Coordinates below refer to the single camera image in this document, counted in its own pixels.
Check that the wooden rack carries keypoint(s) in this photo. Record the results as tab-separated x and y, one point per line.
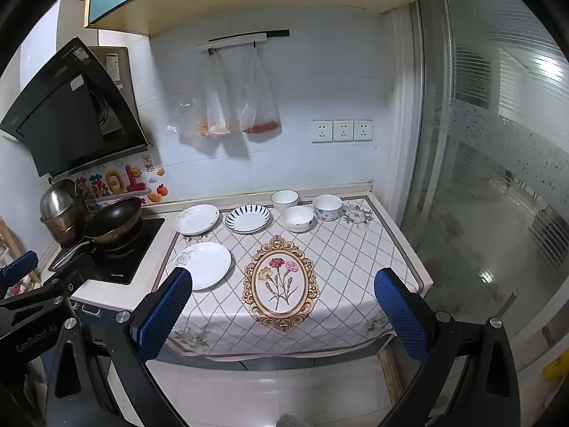
13	240

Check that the white wall socket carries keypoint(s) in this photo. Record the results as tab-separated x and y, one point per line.
343	130
363	130
322	131

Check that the wall hook rail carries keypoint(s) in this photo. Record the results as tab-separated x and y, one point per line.
235	41

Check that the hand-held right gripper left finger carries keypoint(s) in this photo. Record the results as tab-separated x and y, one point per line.
164	316

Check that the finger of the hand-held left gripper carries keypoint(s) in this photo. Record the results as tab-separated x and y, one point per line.
20	264
73	269

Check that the colourful wall stickers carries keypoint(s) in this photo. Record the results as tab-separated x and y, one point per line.
115	184

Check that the blue striped plate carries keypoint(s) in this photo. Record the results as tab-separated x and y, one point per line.
248	219

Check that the black induction cooktop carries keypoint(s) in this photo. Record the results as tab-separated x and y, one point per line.
129	258

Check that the plastic bag with orange contents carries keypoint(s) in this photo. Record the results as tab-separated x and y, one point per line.
218	115

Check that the floral diamond pattern tablecloth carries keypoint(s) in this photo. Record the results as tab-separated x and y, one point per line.
346	258

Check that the dark frying pan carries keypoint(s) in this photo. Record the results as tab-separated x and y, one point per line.
113	222

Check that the plastic bag with red contents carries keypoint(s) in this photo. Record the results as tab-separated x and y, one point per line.
260	111

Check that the yellow object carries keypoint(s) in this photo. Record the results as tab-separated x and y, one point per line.
556	368

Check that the clear plastic bag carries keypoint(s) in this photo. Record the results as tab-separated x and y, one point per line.
192	118

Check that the black range hood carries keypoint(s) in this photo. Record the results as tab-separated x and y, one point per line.
66	111

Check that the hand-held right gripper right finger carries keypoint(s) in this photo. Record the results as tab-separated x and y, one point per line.
400	316

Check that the floral print bowl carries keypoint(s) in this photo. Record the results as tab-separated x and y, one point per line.
327	209

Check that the small white floral plate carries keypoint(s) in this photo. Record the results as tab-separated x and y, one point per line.
196	219

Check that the plain white bowl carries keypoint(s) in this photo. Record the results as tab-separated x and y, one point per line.
298	220

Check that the stainless steel pot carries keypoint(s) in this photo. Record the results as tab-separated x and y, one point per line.
58	204

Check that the white bowl with dark rim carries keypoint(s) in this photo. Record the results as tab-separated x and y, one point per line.
284	202

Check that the large white plate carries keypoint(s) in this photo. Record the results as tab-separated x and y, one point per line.
206	267

